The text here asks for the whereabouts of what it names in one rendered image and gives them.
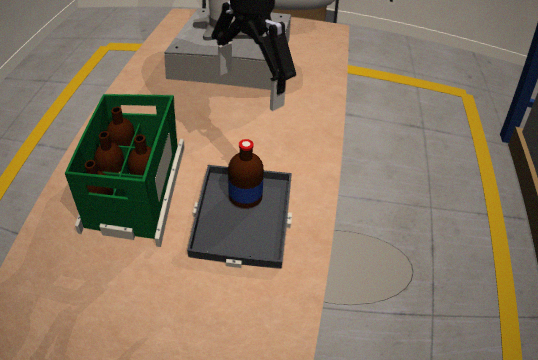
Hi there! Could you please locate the brown glass bottle with blue label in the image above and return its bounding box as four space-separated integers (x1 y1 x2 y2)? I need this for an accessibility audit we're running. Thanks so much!
228 139 264 208

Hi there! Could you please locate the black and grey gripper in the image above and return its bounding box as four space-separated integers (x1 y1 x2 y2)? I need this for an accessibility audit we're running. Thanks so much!
211 0 296 111

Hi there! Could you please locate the dark green crate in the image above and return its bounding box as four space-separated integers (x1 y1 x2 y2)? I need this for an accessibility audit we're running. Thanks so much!
65 95 178 239

